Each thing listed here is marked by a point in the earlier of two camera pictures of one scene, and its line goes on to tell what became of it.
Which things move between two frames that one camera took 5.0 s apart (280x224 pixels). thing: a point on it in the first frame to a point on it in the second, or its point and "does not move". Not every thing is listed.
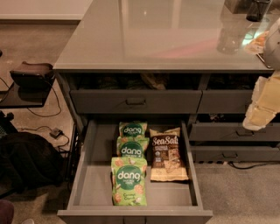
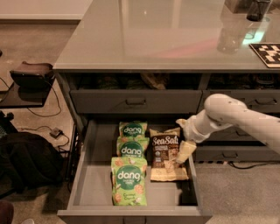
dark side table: (11, 99) does not move
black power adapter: (56, 133) does not move
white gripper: (273, 44) to (191, 131)
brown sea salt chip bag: (169, 159) does not move
